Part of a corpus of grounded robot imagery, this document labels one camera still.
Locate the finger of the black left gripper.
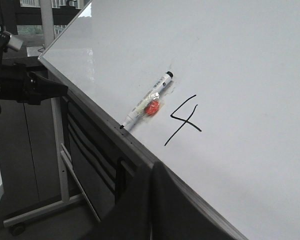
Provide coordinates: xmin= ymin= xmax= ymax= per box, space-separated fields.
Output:
xmin=29 ymin=72 xmax=68 ymax=98

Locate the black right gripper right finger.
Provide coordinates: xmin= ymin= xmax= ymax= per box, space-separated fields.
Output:
xmin=151 ymin=162 xmax=246 ymax=240

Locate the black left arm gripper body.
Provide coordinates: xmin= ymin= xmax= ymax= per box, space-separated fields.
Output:
xmin=0 ymin=63 xmax=44 ymax=105

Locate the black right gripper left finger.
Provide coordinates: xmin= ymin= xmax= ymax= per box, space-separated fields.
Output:
xmin=83 ymin=166 xmax=151 ymax=240

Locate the white whiteboard marker with red magnet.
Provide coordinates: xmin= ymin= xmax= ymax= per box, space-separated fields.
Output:
xmin=119 ymin=71 xmax=174 ymax=130

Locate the grey vertical pillar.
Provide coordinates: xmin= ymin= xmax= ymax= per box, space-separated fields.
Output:
xmin=39 ymin=0 xmax=55 ymax=49

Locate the black caster wheel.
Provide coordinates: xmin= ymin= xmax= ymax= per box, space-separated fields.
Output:
xmin=9 ymin=222 xmax=26 ymax=237

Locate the grey camera on mount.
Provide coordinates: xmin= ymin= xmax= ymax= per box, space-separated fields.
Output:
xmin=0 ymin=30 xmax=23 ymax=52

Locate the white rolling stand frame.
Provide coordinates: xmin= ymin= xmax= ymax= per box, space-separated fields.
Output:
xmin=3 ymin=98 xmax=101 ymax=228

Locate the white whiteboard with aluminium frame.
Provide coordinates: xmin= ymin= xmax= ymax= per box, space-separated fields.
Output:
xmin=39 ymin=0 xmax=300 ymax=240

